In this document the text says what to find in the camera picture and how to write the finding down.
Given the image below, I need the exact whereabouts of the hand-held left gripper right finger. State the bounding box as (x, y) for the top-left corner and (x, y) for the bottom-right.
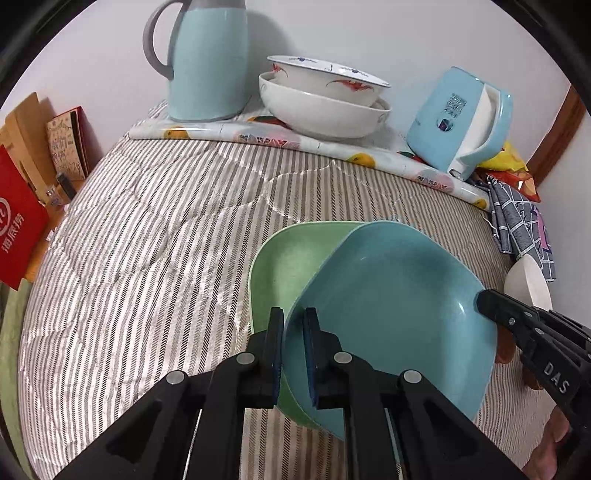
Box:
(302, 307), (527, 480)

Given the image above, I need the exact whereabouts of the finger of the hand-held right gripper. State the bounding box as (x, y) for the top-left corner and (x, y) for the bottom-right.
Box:
(476, 289), (591, 357)

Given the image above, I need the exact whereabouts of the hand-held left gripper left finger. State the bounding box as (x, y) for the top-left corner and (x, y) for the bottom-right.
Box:
(55, 307), (284, 480)

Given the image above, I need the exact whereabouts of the plain white bowl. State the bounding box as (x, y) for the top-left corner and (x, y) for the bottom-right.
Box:
(503, 256), (553, 311)

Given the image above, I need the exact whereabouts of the terracotta bowl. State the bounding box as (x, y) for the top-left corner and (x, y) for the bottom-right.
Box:
(495, 329), (515, 365)

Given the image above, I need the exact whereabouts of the green plate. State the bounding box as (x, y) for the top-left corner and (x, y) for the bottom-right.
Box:
(248, 222), (370, 432)

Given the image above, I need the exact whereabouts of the blue plate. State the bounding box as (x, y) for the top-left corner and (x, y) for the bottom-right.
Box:
(284, 220), (502, 441)

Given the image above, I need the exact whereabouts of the person's right hand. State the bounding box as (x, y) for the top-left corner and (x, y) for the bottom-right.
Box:
(526, 406), (577, 480)

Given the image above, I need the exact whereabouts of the blue checked cloth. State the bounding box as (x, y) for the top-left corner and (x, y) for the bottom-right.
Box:
(485, 175), (557, 282)

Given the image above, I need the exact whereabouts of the red snack bag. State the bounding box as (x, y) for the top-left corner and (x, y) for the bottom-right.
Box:
(485, 168), (541, 204)

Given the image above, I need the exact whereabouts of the yellow snack bag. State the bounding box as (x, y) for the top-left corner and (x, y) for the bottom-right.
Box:
(478, 141), (529, 174)

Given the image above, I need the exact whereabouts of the striped quilted table cover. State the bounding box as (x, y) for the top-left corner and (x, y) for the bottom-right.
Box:
(18, 136), (555, 480)

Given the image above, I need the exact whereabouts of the light blue electric kettle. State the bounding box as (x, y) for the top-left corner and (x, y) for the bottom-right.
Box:
(406, 67), (514, 181)

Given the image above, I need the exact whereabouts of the fruit-printed plastic tablecloth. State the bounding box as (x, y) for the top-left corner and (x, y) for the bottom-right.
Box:
(128, 99), (490, 213)

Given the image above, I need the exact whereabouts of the large white bowl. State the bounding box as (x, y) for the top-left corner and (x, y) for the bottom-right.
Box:
(259, 71), (392, 141)

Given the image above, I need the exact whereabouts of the red-printed white bowl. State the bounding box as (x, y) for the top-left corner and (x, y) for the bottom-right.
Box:
(267, 55), (392, 108)

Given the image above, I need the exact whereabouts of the red paper bag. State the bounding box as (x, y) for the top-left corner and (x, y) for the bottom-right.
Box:
(0, 144), (51, 291)

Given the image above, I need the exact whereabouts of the patterned gift box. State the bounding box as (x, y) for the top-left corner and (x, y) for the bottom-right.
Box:
(46, 106), (98, 185)

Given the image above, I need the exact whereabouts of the light blue thermos jug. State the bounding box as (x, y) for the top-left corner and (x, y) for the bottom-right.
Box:
(142, 0), (252, 123)

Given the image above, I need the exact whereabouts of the cardboard box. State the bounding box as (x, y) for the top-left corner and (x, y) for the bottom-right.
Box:
(0, 92), (56, 195)

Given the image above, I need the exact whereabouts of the wooden door frame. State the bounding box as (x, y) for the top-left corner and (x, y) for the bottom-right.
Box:
(526, 85), (586, 185)

